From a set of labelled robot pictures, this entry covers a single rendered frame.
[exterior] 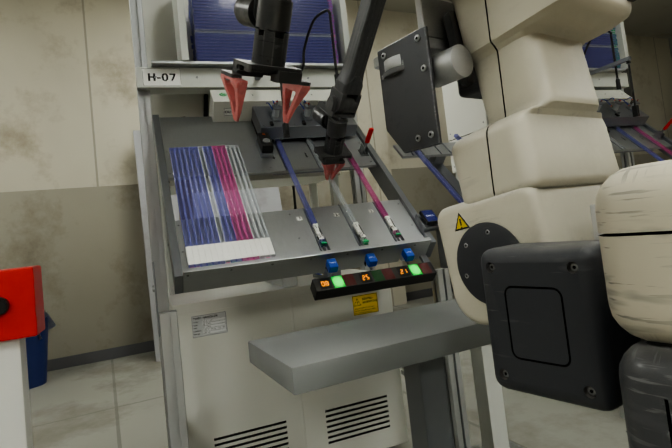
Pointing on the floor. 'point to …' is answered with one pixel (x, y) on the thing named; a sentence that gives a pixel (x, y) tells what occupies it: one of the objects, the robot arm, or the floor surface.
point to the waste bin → (38, 349)
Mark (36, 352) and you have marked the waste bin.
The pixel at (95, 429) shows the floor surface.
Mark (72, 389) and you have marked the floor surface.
